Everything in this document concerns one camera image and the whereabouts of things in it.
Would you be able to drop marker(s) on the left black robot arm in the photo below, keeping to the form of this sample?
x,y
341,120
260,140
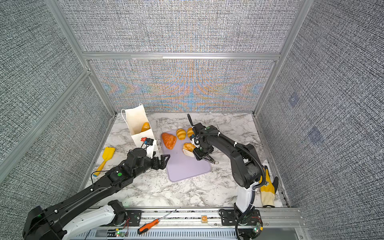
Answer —
x,y
49,223

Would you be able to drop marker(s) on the yellow object behind right arm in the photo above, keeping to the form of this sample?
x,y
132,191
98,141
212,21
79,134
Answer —
x,y
268,191

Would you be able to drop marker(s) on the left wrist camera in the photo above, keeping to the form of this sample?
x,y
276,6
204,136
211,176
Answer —
x,y
149,146

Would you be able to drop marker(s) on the steel tongs with white tips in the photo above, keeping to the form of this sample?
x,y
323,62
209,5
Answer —
x,y
208,158

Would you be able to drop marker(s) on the yellow silicone spatula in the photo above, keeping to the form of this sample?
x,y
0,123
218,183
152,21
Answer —
x,y
107,155

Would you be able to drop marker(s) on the orange handled screwdriver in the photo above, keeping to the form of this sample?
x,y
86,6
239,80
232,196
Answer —
x,y
145,228

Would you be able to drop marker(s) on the lilac plastic tray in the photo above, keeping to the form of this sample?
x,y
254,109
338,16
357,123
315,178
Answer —
x,y
180,167

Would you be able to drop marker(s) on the white paper bag with flower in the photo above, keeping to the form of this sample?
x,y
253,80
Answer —
x,y
135,118

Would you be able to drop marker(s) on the golden knotted puff pastry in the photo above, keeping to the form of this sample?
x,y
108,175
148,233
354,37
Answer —
x,y
188,148

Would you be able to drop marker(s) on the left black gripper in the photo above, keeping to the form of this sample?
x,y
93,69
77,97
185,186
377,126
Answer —
x,y
158,166

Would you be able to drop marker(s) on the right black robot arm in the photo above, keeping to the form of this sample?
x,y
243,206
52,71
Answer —
x,y
246,167

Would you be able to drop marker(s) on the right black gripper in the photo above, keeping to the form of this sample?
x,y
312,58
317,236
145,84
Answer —
x,y
198,155

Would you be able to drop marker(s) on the small orange square object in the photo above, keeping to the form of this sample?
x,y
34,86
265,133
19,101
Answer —
x,y
204,219

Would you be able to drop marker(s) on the large striped croissant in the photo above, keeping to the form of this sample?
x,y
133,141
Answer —
x,y
145,127

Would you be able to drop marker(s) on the dark orange triangular pastry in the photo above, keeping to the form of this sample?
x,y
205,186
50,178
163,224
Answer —
x,y
169,140

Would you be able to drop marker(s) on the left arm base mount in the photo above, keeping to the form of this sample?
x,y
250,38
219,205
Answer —
x,y
122,220

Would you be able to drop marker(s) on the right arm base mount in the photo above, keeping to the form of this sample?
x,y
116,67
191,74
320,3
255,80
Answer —
x,y
249,228

